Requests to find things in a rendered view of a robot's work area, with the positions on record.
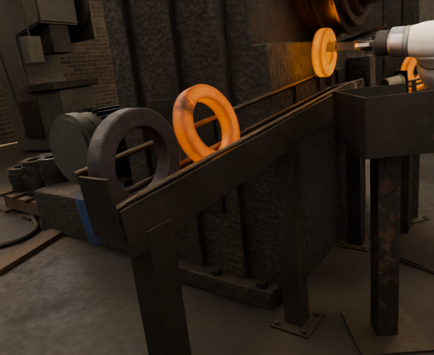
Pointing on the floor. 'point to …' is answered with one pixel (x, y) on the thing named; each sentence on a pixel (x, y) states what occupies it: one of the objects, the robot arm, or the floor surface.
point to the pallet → (29, 184)
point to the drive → (61, 207)
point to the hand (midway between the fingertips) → (325, 47)
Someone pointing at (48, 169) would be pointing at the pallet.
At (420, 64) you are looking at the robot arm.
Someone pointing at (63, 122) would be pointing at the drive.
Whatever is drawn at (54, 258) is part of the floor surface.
